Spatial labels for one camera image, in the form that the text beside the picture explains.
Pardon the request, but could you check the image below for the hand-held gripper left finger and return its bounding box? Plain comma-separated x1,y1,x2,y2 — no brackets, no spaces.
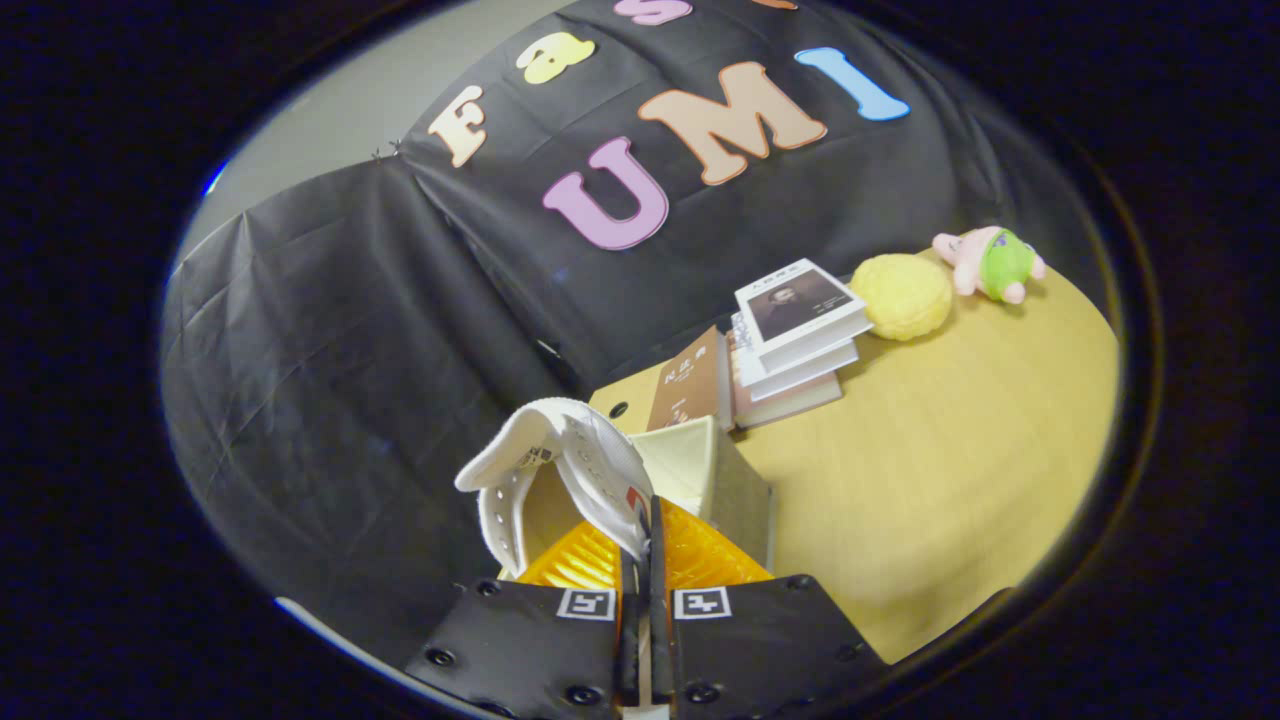
405,495,652,716

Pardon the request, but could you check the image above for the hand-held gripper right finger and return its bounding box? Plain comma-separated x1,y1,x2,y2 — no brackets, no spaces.
648,495,888,707

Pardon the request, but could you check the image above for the grey fabric storage box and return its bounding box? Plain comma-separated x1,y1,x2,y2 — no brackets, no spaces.
500,415,776,581

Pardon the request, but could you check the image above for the white canvas shoe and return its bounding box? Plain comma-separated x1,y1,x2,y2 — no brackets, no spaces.
455,397,656,581

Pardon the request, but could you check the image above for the brown cover book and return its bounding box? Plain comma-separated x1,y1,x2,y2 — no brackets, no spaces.
647,325,736,433

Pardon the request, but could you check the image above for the thick reddish cover book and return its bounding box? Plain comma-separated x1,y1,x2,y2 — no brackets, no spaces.
735,368,843,429

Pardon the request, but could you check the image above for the white patterned cover book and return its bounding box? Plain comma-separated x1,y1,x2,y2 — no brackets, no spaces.
730,312,861,402

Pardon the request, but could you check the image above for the white portrait cover book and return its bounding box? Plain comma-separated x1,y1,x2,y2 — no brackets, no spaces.
734,258,873,359

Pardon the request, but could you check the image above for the black backdrop cloth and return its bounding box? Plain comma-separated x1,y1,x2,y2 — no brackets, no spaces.
160,0,1101,681

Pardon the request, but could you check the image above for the yellow round plush toy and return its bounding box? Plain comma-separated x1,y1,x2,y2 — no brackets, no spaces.
850,253,953,342

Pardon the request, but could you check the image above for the pink and green plush toy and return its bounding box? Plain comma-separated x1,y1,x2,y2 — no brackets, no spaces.
932,226,1047,305

